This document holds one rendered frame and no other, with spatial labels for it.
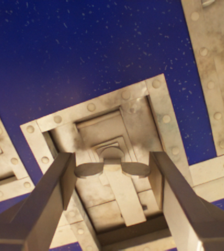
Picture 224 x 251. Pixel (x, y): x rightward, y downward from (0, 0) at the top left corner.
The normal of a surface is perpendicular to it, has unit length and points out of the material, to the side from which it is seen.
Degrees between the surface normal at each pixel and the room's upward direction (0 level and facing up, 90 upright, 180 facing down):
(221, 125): 90
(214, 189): 90
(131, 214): 90
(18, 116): 90
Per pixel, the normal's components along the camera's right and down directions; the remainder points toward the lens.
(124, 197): 0.00, 0.25
